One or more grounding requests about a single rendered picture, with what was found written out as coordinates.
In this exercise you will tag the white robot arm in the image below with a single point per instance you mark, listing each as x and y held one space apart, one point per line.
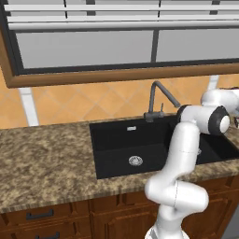
182 155

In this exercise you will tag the black kitchen sink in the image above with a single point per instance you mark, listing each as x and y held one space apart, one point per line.
124 146

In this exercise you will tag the brown wooden cupboard door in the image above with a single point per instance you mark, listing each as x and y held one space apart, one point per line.
124 217
217 208

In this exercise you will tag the dark grey tap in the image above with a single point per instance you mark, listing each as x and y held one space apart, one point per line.
151 99

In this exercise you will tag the window with white blinds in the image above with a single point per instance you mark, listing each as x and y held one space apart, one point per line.
93 46

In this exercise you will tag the brown wooden drawer front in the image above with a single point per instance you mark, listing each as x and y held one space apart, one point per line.
68 211
74 230

